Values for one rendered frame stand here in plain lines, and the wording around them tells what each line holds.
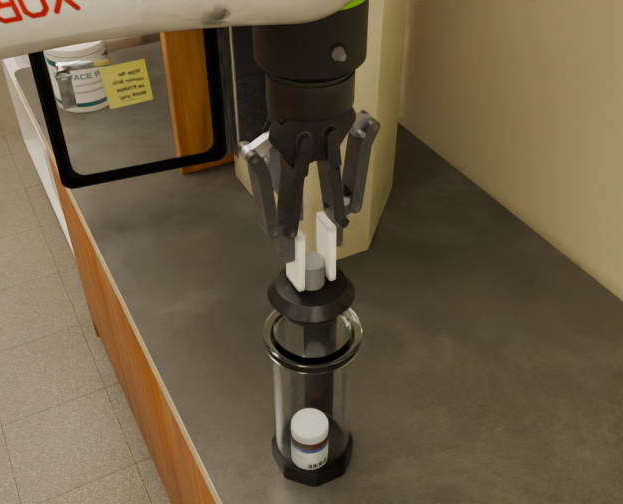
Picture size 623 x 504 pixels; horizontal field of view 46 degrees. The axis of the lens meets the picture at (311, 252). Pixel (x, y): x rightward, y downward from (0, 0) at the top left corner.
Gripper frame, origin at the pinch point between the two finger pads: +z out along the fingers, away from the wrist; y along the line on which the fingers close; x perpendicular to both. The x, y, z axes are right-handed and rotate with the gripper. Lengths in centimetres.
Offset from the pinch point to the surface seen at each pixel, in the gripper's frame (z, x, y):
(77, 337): 127, -133, 18
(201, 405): 33.1, -13.3, 10.1
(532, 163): 24, -30, -59
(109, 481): 127, -75, 23
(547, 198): 28, -25, -59
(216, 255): 33, -42, -3
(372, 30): -6.2, -32.0, -25.8
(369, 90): 2.8, -32.0, -25.8
